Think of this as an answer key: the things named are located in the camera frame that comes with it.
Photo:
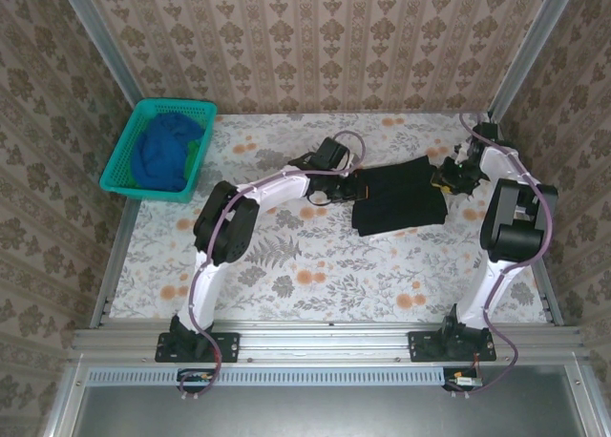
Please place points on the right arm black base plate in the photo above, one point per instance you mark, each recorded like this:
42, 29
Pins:
422, 346

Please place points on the black t-shirt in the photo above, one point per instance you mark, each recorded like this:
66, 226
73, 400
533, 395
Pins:
401, 198

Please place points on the green t-shirt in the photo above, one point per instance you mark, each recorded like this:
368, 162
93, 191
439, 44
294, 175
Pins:
193, 155

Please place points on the grey metal panel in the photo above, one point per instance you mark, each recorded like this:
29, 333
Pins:
334, 413

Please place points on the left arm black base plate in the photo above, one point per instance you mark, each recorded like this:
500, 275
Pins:
224, 346

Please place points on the floral tablecloth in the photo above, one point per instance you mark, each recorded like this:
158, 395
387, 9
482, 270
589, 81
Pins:
310, 275

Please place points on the aluminium frame post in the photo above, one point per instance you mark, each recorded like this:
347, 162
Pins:
100, 41
534, 46

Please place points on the small controller board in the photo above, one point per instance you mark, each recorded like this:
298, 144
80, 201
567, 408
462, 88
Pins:
198, 377
465, 380

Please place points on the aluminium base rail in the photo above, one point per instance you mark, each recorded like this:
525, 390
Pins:
324, 341

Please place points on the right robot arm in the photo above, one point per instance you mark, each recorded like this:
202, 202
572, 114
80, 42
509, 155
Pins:
515, 222

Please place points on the blue t-shirt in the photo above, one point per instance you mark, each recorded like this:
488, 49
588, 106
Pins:
160, 155

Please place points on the teal plastic basket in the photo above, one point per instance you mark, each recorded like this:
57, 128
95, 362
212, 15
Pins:
119, 170

